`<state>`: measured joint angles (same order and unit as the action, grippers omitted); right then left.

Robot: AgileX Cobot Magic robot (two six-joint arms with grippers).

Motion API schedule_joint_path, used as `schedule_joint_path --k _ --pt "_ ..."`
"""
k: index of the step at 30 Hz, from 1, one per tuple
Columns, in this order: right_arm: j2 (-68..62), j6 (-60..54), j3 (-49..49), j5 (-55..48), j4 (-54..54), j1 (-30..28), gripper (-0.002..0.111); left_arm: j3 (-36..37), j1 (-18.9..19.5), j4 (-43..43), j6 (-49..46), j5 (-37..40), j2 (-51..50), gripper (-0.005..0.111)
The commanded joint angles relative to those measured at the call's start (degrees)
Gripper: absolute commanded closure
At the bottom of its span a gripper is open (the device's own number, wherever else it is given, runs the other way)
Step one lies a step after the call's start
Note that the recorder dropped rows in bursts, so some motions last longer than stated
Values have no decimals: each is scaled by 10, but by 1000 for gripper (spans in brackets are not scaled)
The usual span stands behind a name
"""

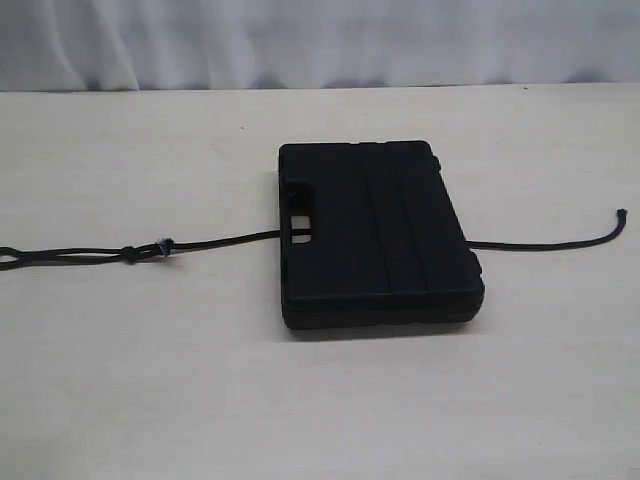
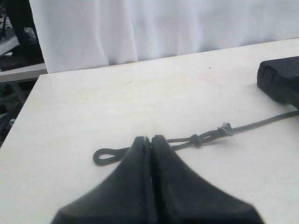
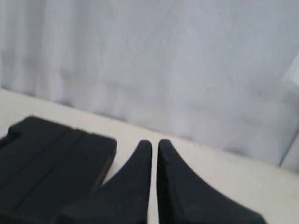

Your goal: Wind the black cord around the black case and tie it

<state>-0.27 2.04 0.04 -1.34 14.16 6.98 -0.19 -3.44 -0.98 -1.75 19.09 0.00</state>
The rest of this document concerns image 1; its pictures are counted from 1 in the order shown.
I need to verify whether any black plastic carry case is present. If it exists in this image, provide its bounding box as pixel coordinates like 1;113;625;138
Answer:
278;140;485;331

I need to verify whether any black cord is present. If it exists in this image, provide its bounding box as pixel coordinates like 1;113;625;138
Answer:
0;208;630;274

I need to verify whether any white backdrop curtain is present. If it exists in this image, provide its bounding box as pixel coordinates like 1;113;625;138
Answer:
1;1;639;91

